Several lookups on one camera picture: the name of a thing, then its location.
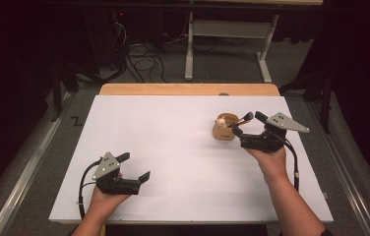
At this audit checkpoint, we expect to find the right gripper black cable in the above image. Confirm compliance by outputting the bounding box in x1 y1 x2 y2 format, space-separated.
282 137 300 193

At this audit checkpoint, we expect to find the white metal table frame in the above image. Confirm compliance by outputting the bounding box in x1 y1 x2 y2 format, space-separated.
184 0 325 84

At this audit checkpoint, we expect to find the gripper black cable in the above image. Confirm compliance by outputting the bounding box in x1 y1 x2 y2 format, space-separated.
78 158 103 220
282 137 300 193

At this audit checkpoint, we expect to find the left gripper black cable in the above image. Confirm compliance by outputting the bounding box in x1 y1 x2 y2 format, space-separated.
78 158 103 220

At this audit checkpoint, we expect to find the metal floor rail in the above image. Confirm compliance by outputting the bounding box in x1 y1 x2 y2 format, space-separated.
0 91 76 236
305 99 370 236

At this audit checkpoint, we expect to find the person's right hand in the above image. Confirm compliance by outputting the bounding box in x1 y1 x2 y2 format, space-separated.
245 146 289 181

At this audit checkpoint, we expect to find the thin black gold-tipped brush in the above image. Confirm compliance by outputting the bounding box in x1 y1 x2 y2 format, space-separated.
226 117 252 129

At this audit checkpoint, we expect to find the black floor stand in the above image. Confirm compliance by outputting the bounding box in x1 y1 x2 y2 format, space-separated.
51 62 79 123
279 70 335 135

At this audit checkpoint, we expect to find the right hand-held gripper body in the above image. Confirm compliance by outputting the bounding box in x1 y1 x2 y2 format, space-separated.
239 111 311 154

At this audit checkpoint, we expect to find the person's left hand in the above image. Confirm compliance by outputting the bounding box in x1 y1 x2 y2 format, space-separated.
88 171 132 221

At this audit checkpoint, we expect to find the bundle of black floor cables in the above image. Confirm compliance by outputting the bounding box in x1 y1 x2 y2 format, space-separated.
74 21 171 85

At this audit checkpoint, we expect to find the wooden table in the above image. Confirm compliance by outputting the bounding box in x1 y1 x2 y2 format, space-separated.
98 83 281 97

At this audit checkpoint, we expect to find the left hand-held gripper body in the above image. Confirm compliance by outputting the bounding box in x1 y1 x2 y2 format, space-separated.
92 151 142 197

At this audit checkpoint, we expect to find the round wooden brush holder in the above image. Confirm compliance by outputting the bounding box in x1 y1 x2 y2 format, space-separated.
212 112 241 142

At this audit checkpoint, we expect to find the white table board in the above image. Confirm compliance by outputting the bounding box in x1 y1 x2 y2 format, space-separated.
48 94 335 225

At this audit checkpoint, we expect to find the black computer case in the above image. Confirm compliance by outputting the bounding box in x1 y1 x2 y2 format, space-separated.
83 9 130 72

